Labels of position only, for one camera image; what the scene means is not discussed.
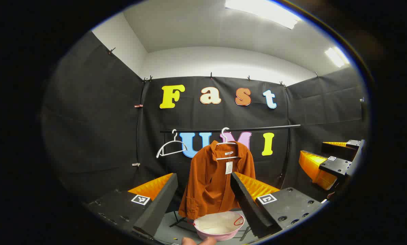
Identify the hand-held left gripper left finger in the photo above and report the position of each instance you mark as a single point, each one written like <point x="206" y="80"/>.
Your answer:
<point x="159" y="204"/>

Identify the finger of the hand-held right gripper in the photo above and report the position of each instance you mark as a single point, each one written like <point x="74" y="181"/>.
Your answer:
<point x="339" y="150"/>
<point x="336" y="166"/>

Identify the row of black clips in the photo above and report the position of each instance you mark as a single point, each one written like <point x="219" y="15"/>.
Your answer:
<point x="211" y="75"/>

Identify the pink laundry hamper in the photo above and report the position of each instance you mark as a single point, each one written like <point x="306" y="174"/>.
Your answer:
<point x="217" y="234"/>

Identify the small ceiling light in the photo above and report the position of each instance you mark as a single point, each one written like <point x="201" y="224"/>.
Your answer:
<point x="336" y="57"/>

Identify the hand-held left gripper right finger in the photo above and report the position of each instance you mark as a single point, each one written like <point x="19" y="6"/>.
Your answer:
<point x="247" y="204"/>

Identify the long ceiling light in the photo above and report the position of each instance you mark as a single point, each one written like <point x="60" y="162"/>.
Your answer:
<point x="261" y="12"/>

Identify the black backdrop cloth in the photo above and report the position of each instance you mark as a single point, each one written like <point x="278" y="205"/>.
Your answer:
<point x="104" y="136"/>

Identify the white clothes hanger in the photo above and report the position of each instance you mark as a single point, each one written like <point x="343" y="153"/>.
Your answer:
<point x="173" y="152"/>
<point x="226" y="136"/>

